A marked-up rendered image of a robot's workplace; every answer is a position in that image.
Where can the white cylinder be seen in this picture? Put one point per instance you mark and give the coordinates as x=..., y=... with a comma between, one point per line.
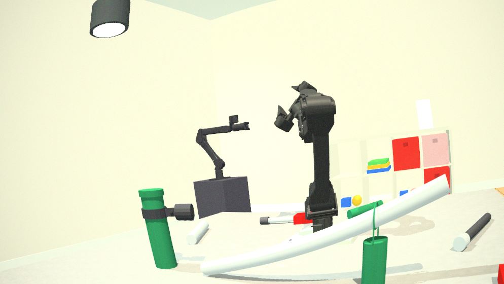
x=198, y=231

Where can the long white curved rail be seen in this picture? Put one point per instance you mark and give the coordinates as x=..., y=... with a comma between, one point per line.
x=355, y=226

